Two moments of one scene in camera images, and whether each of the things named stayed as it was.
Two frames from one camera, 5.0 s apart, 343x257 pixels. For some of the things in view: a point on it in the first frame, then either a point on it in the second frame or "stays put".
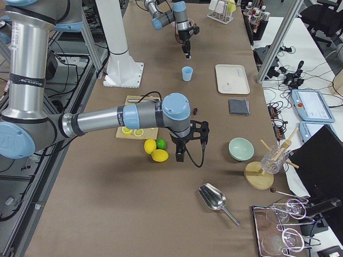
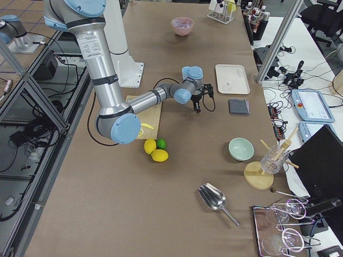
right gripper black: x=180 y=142 → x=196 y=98
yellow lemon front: x=159 y=156 stays put
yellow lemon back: x=150 y=145 stays put
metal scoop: x=214 y=199 stays put
